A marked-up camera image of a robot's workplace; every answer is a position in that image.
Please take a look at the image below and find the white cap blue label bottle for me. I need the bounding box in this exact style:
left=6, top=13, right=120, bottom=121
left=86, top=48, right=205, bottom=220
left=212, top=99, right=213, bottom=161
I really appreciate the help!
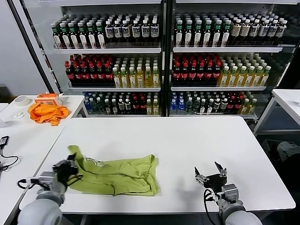
left=275, top=20, right=288, bottom=45
left=122, top=20, right=132, bottom=43
left=248, top=19, right=261, bottom=45
left=141, top=20, right=150, bottom=43
left=132, top=20, right=142, bottom=43
left=267, top=20, right=279, bottom=45
left=150, top=19, right=160, bottom=43
left=113, top=20, right=123, bottom=43
left=257, top=19, right=270, bottom=45
left=105, top=20, right=114, bottom=43

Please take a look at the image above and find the small red cap cola bottle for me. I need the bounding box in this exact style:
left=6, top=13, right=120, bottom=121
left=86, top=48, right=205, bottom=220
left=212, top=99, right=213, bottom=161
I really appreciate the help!
left=235, top=95, right=243, bottom=113
left=227, top=95, right=236, bottom=113
left=132, top=93, right=140, bottom=115
left=140, top=93, right=147, bottom=115

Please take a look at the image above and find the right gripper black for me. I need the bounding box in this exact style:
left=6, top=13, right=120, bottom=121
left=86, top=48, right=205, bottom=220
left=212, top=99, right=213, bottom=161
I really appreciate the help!
left=194, top=161, right=228, bottom=190

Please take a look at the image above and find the long white side table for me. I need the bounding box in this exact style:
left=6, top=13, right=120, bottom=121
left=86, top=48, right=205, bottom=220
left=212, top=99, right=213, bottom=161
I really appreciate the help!
left=0, top=94, right=85, bottom=225

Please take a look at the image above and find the thin black adapter cable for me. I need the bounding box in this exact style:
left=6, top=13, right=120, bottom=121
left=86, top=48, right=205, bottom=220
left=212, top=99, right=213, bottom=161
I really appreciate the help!
left=0, top=145, right=19, bottom=173

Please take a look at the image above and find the orange and white box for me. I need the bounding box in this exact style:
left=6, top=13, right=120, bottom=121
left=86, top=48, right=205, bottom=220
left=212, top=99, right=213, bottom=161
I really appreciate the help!
left=34, top=93, right=64, bottom=106

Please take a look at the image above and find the white cap beige label bottle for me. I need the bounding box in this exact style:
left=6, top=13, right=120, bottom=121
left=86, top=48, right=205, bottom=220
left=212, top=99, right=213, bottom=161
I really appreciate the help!
left=230, top=19, right=243, bottom=45
left=240, top=19, right=252, bottom=45

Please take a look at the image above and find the beige masking tape roll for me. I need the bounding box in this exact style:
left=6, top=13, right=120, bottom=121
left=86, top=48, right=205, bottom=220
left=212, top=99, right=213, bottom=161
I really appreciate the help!
left=14, top=95, right=31, bottom=106

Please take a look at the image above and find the crumpled orange cloth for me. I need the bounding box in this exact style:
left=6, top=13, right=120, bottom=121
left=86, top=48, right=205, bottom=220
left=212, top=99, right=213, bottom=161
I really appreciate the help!
left=27, top=103, right=71, bottom=127

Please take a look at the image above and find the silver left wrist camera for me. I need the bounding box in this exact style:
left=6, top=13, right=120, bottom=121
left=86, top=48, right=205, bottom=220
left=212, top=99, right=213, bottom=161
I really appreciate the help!
left=38, top=171, right=56, bottom=187

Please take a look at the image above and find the large white work table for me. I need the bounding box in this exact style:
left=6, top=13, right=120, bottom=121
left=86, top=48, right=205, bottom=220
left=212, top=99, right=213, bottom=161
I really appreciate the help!
left=19, top=116, right=296, bottom=214

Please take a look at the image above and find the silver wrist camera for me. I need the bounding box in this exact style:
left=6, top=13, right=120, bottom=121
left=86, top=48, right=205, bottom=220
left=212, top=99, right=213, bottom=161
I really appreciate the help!
left=221, top=183, right=240, bottom=200
left=38, top=171, right=56, bottom=187

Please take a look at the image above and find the white drink display shelf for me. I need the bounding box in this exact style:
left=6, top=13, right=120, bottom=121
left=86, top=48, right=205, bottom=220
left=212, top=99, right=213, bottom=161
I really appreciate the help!
left=38, top=0, right=166, bottom=118
left=167, top=0, right=300, bottom=120

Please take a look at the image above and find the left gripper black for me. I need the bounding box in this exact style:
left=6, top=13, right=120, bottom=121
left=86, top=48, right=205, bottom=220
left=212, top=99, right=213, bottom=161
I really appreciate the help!
left=52, top=152, right=79, bottom=182

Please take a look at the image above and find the black vertical shelf post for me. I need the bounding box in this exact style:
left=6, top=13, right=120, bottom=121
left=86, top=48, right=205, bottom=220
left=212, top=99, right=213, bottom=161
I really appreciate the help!
left=161, top=0, right=175, bottom=117

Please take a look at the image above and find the grey bundled cloth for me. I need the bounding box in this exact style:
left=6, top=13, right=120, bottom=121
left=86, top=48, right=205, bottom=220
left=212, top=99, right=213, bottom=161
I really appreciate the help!
left=277, top=141, right=300, bottom=160

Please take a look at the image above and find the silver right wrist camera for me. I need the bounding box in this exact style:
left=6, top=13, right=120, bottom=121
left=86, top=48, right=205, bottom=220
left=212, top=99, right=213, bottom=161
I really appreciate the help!
left=221, top=183, right=240, bottom=200

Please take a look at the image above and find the black left gripper cable loop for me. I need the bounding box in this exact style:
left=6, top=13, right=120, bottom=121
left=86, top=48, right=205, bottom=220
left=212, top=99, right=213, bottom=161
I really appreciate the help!
left=66, top=174, right=84, bottom=186

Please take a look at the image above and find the black slanted frame post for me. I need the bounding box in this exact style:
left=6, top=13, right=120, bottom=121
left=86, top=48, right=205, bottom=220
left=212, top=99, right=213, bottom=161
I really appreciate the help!
left=7, top=0, right=60, bottom=94

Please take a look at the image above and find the light green t-shirt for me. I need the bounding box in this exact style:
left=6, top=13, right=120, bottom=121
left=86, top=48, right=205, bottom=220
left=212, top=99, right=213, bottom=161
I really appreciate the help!
left=67, top=144, right=161, bottom=197

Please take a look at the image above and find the green cap dark tea bottle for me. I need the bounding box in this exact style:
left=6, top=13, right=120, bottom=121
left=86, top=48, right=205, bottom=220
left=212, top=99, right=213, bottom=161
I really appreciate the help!
left=68, top=22, right=80, bottom=50
left=175, top=20, right=185, bottom=47
left=194, top=20, right=203, bottom=47
left=51, top=22, right=63, bottom=50
left=86, top=21, right=98, bottom=49
left=212, top=20, right=223, bottom=47
left=184, top=20, right=194, bottom=47
left=77, top=22, right=89, bottom=49
left=202, top=20, right=213, bottom=47
left=95, top=21, right=106, bottom=49
left=60, top=22, right=72, bottom=50
left=221, top=20, right=232, bottom=47

